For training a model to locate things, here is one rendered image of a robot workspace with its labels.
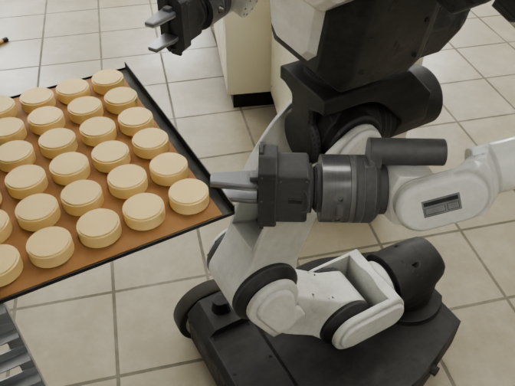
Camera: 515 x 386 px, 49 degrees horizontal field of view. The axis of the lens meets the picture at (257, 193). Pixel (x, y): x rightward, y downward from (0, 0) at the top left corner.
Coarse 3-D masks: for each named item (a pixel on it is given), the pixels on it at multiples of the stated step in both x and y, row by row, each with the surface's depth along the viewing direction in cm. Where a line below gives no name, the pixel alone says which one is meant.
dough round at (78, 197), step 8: (72, 184) 71; (80, 184) 71; (88, 184) 71; (96, 184) 71; (64, 192) 70; (72, 192) 70; (80, 192) 70; (88, 192) 70; (96, 192) 70; (64, 200) 69; (72, 200) 69; (80, 200) 69; (88, 200) 69; (96, 200) 69; (64, 208) 70; (72, 208) 69; (80, 208) 68; (88, 208) 69; (96, 208) 70
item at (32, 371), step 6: (18, 372) 130; (24, 372) 131; (30, 372) 132; (36, 372) 133; (6, 378) 129; (12, 378) 130; (18, 378) 131; (24, 378) 132; (30, 378) 132; (36, 378) 132; (0, 384) 129; (6, 384) 130; (12, 384) 131; (18, 384) 131; (24, 384) 131; (30, 384) 131
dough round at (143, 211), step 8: (128, 200) 69; (136, 200) 69; (144, 200) 69; (152, 200) 69; (160, 200) 69; (128, 208) 68; (136, 208) 68; (144, 208) 68; (152, 208) 68; (160, 208) 68; (128, 216) 67; (136, 216) 67; (144, 216) 67; (152, 216) 67; (160, 216) 68; (128, 224) 68; (136, 224) 67; (144, 224) 67; (152, 224) 67
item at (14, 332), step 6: (6, 324) 119; (12, 324) 120; (0, 330) 119; (6, 330) 120; (12, 330) 121; (0, 336) 120; (6, 336) 120; (12, 336) 120; (18, 336) 120; (0, 342) 119; (6, 342) 119
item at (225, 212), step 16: (128, 80) 93; (16, 96) 89; (144, 96) 89; (160, 112) 85; (160, 128) 83; (176, 144) 80; (192, 160) 78; (208, 176) 74; (208, 192) 73; (224, 192) 71; (224, 208) 71; (160, 240) 67; (80, 272) 63; (32, 288) 61
